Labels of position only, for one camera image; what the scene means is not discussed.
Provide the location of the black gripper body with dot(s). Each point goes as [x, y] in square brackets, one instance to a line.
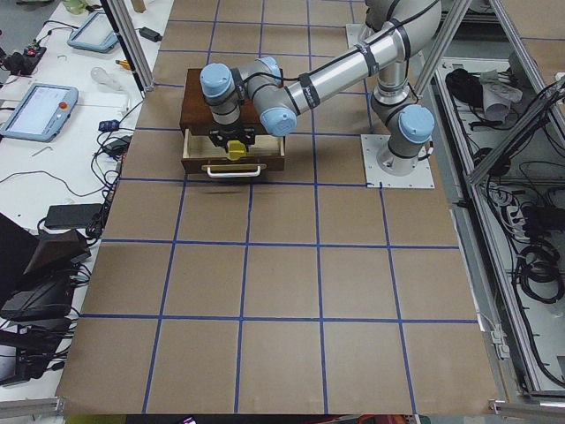
[228, 132]

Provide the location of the yellow cube block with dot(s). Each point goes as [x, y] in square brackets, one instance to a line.
[236, 150]

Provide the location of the light wood drawer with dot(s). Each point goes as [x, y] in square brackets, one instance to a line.
[201, 156]

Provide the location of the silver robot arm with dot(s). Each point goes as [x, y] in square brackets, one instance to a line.
[400, 30]

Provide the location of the dark wooden drawer cabinet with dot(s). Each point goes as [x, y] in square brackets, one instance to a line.
[192, 106]

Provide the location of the small blue black device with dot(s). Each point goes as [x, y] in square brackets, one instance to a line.
[108, 126]

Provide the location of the far teach pendant tablet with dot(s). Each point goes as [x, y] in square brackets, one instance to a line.
[95, 34]

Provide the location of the teach pendant tablet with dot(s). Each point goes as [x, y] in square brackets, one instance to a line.
[42, 113]
[95, 34]

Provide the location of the black power adapter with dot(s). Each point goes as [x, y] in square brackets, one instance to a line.
[71, 216]

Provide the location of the near teach pendant tablet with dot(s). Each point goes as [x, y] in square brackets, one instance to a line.
[42, 113]

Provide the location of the aluminium frame post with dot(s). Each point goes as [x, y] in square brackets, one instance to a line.
[121, 23]

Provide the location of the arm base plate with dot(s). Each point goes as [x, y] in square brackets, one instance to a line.
[384, 170]
[356, 33]

